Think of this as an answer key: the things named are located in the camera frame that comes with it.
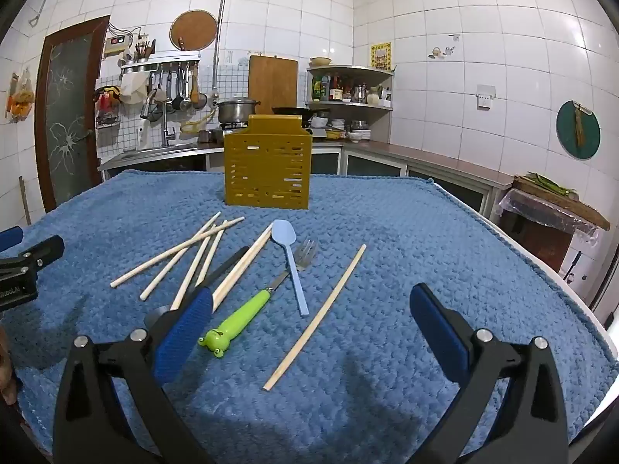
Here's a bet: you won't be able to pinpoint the white hanging cloth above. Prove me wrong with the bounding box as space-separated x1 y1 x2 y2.
120 72 149 106

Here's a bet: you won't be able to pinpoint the hanging plastic bags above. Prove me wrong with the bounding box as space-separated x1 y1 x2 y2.
6 70 36 123

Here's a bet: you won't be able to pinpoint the row of hanging kitchen tools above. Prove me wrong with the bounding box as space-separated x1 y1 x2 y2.
145 63 210 113

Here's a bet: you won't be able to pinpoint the light blue spoon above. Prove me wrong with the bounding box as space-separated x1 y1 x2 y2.
272 219 310 317

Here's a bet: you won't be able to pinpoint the corner wall shelf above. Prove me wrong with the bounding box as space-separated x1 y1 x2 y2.
306 65 395 144

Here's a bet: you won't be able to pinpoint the black frying pan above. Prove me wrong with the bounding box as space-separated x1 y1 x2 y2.
271 105 332 118

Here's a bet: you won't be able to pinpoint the green vegetables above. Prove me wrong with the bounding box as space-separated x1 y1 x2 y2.
526 172 579 197

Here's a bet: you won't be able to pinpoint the stack of dishes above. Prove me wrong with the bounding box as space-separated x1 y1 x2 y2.
309 116 373 144

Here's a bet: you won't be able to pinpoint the green round board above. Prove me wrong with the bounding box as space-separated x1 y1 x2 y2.
556 100 602 160

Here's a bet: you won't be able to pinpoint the wooden cutting board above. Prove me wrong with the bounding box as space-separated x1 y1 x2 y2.
248 55 299 116

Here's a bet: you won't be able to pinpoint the steel faucet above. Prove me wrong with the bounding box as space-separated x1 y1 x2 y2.
140 89 176 148

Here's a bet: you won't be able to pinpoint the steel wall pipe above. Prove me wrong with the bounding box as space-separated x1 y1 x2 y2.
212 0 234 98

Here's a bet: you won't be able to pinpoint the brown frosted glass door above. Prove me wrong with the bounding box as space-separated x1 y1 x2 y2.
35 15 111 213

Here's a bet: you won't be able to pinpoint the yellow slotted utensil holder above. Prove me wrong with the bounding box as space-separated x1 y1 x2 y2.
223 113 313 211

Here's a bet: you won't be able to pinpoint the kitchen counter with cabinets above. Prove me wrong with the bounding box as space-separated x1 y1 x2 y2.
98 139 514 220

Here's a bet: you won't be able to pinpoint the black long utensil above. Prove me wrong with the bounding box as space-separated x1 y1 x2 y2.
144 246 251 329

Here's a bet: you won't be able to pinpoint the round woven lid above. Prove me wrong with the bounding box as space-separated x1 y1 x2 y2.
169 10 219 52

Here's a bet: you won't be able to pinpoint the wooden chopstick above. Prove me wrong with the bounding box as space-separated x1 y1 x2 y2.
110 217 246 288
215 226 275 311
263 244 367 392
140 212 222 300
195 221 228 287
212 223 272 307
170 225 217 310

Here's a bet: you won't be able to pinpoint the blue fleece blanket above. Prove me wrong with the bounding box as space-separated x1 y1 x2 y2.
0 169 619 464

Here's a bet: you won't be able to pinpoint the plastic covered side table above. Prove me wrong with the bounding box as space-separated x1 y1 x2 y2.
498 188 600 274

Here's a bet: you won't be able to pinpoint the yellow hose loop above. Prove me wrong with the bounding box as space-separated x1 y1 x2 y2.
180 105 218 137

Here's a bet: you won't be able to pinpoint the row of condiment bottles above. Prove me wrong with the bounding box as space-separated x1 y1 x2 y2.
312 72 369 103

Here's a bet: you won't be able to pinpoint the person's left hand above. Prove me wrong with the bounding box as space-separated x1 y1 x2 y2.
0 326 20 407

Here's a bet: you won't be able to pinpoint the steel cooking pot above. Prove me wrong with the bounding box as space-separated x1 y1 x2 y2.
214 97 261 125

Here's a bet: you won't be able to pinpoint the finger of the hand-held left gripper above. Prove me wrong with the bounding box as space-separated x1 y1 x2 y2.
0 235 65 278
0 226 24 253

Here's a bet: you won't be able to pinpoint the steel sink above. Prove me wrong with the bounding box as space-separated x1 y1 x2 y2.
118 142 199 161

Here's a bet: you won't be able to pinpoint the white wall power box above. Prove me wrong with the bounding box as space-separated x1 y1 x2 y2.
103 36 133 58

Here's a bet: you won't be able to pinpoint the wooden chopping block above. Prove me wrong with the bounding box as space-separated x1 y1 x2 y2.
513 174 611 231

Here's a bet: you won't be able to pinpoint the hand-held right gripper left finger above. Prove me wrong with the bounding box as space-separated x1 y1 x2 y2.
52 287 216 464

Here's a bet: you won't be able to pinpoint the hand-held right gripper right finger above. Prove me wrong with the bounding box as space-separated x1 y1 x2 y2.
410 283 569 464

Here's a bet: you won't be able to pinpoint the steel wall rack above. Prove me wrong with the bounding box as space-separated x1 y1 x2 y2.
120 54 201 75

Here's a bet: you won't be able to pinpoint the green frog handle fork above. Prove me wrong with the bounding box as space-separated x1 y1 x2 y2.
198 239 318 359

